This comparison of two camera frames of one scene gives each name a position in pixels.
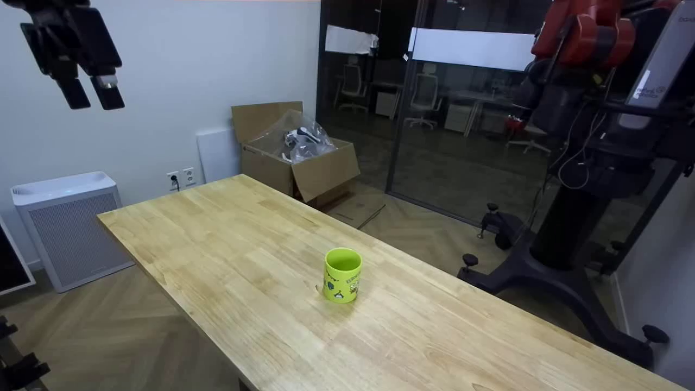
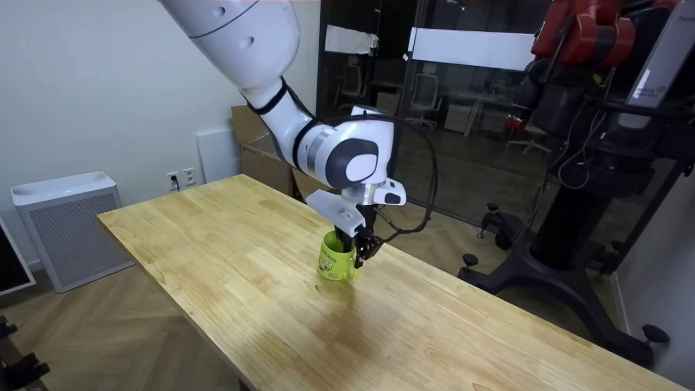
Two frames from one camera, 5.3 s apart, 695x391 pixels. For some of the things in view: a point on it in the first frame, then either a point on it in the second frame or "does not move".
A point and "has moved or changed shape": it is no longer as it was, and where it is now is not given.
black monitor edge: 15,271 does not move
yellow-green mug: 339,274 has moved or changed shape
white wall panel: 218,155 does not move
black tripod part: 18,370 does not move
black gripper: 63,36 → 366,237
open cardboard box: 293,154 does not move
